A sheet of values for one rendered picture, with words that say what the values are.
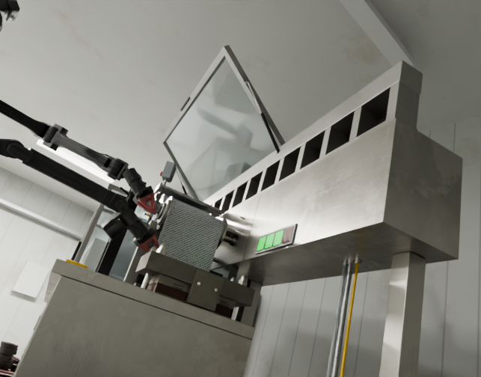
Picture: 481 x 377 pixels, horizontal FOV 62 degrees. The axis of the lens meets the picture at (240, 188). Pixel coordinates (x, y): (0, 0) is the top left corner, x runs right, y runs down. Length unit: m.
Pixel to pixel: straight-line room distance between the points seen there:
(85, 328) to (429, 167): 1.03
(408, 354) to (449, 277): 2.04
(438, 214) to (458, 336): 1.91
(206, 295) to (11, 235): 7.37
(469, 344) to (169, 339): 2.07
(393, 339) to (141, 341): 0.70
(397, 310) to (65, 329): 0.88
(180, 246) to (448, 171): 0.97
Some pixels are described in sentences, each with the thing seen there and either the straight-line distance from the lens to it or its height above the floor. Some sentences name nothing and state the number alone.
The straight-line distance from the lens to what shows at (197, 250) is 1.62.
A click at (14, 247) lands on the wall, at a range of 8.60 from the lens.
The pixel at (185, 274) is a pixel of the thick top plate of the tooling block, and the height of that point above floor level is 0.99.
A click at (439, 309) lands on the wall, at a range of 3.06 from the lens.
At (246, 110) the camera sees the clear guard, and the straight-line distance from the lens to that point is 1.89.
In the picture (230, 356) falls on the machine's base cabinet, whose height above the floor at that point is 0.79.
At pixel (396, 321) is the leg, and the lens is 1.10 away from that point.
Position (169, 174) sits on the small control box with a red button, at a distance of 2.29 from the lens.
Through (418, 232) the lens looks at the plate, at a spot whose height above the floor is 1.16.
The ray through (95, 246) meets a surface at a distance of 2.59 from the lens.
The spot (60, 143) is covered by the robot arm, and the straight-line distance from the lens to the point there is 1.91.
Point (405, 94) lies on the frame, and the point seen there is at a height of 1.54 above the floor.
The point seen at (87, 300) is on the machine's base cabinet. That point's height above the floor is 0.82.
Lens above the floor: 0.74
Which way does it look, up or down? 24 degrees up
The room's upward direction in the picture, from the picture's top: 17 degrees clockwise
